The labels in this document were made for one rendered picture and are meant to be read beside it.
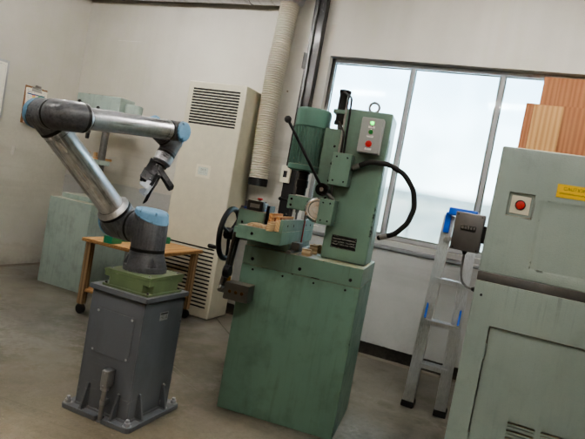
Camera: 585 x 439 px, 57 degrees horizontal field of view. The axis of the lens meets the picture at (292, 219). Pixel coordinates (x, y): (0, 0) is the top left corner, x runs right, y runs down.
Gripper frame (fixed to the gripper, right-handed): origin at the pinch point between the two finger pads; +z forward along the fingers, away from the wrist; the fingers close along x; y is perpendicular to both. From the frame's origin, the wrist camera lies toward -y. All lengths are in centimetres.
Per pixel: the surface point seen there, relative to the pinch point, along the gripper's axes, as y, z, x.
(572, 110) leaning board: -200, -175, 6
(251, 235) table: -50, -2, 23
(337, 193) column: -78, -39, 25
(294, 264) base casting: -75, -1, 16
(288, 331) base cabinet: -87, 27, 7
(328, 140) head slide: -64, -61, 25
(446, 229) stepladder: -154, -68, -11
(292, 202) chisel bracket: -63, -32, 5
